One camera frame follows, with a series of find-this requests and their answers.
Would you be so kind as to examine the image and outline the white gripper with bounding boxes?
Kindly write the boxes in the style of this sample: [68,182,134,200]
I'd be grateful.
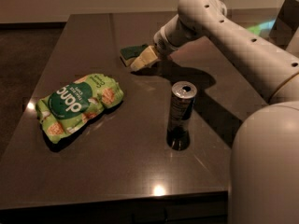
[130,15,186,72]

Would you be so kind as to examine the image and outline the green and yellow sponge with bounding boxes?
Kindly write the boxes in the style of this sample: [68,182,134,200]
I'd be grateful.
[120,44,149,66]

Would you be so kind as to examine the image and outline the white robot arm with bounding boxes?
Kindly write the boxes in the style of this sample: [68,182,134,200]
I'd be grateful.
[131,0,299,224]

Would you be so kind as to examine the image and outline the green rice chip bag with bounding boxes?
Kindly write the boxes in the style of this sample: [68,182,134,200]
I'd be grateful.
[36,74,124,144]

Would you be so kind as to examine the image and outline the silver energy drink can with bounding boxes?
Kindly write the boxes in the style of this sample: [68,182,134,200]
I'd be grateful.
[167,81,197,136]

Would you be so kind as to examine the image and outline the dark box at corner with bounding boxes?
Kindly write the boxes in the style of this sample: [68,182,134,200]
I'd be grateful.
[269,0,299,53]

